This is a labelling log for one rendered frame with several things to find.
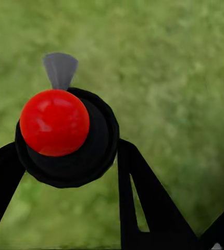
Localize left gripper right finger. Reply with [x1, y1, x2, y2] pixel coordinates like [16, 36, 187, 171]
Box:
[117, 139, 206, 250]

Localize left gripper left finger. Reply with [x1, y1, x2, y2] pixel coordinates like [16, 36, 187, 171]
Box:
[0, 143, 26, 221]

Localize pesticide atomizer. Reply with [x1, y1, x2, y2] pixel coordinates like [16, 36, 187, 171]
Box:
[14, 53, 120, 189]

